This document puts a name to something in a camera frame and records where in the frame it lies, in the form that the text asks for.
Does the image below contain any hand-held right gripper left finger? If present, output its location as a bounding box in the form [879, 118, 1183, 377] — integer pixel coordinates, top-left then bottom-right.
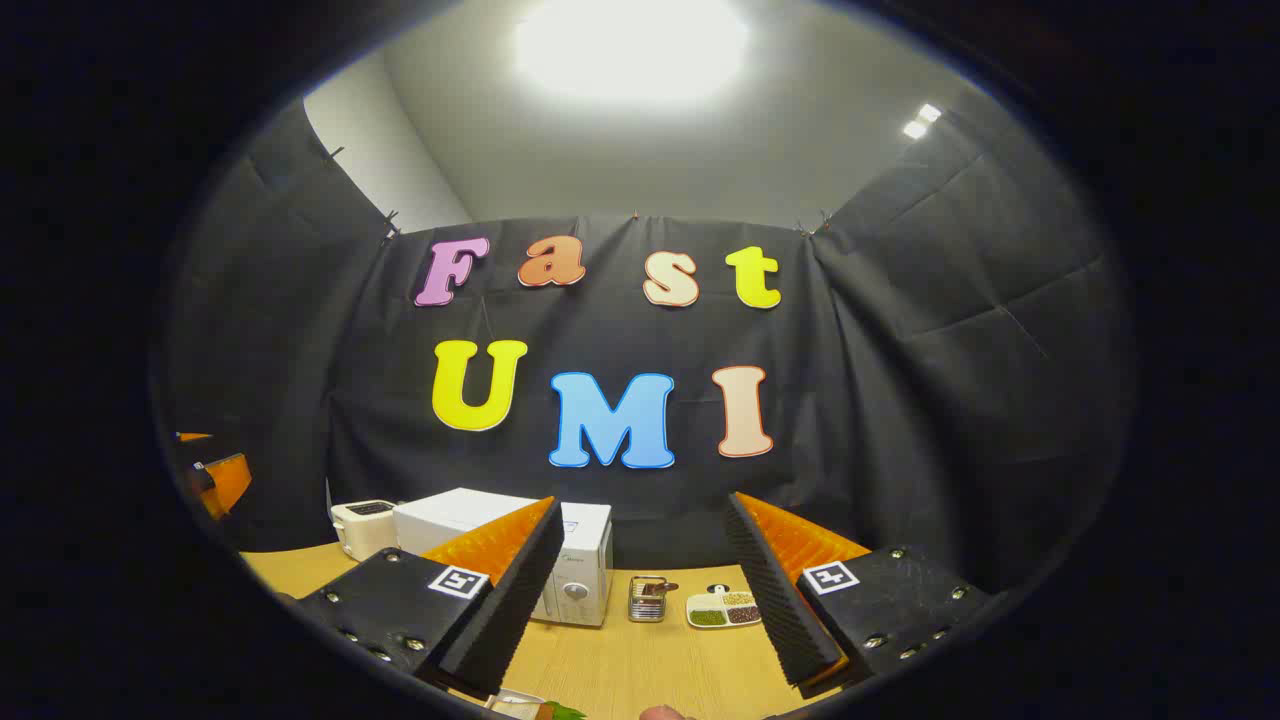
[295, 495, 566, 701]

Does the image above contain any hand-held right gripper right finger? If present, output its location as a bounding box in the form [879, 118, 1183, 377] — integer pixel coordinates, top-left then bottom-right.
[725, 492, 996, 691]

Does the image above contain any white microwave oven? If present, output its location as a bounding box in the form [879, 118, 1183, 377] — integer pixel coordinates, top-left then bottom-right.
[393, 488, 614, 628]

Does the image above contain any white divided dish with beans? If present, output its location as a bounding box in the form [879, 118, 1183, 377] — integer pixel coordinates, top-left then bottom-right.
[686, 590, 763, 630]

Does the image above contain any small white plate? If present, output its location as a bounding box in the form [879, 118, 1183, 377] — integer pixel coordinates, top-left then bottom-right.
[485, 689, 548, 720]

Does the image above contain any white toaster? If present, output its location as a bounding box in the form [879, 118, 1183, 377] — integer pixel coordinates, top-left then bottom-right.
[330, 499, 401, 562]

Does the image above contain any large ceiling light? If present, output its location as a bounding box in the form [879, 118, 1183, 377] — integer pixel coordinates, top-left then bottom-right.
[513, 0, 751, 106]

